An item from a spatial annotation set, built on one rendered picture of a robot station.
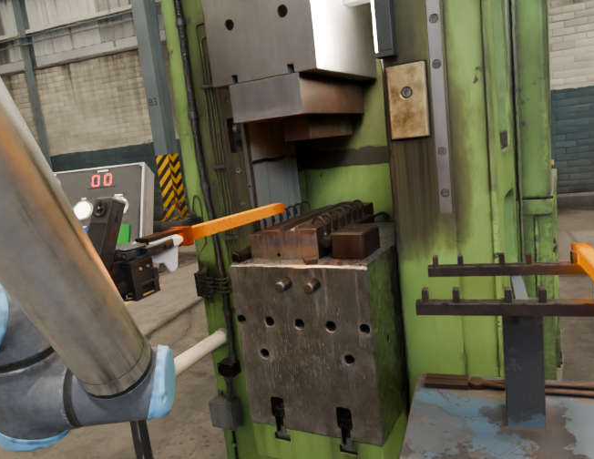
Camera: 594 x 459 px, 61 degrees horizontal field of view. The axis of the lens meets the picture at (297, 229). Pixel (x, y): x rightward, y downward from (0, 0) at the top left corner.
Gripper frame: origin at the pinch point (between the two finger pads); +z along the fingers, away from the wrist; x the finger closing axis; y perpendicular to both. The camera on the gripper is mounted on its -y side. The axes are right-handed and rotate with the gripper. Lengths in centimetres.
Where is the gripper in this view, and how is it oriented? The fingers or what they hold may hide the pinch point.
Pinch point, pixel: (172, 236)
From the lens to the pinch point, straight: 92.7
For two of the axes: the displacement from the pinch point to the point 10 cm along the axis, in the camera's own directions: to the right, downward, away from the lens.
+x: 8.7, -0.3, -4.8
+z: 4.7, -2.2, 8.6
